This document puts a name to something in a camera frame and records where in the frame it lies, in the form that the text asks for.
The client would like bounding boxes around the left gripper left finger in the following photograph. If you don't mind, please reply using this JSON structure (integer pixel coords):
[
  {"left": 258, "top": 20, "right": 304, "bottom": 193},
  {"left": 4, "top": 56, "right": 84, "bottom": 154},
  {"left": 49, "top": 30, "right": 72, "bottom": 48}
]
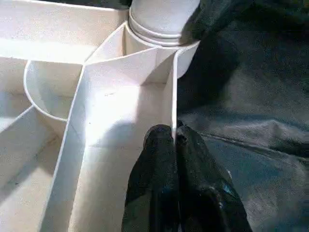
[{"left": 121, "top": 125, "right": 180, "bottom": 232}]

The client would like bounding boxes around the white plastic table top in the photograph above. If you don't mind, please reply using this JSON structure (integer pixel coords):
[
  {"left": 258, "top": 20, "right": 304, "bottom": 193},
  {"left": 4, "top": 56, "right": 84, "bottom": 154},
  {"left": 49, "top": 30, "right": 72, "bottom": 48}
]
[{"left": 0, "top": 0, "right": 201, "bottom": 232}]

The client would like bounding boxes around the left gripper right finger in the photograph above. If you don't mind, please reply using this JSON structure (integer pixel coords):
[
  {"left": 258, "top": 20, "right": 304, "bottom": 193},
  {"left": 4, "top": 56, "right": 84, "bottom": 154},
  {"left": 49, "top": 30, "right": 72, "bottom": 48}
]
[{"left": 175, "top": 121, "right": 253, "bottom": 232}]

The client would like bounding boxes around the white plastic table leg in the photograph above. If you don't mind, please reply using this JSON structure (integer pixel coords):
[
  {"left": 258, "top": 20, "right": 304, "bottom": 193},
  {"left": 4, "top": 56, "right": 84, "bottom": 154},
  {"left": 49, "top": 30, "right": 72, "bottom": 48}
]
[{"left": 127, "top": 0, "right": 201, "bottom": 48}]

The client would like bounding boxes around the black mat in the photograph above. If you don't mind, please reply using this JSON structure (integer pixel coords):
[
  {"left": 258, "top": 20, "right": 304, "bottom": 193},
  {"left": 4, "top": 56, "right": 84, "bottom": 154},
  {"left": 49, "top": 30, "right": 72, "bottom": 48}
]
[{"left": 0, "top": 0, "right": 309, "bottom": 232}]

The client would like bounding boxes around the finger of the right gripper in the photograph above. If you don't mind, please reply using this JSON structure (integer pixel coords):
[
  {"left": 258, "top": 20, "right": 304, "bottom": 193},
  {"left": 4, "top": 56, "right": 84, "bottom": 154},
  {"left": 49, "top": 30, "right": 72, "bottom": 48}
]
[{"left": 186, "top": 0, "right": 242, "bottom": 43}]

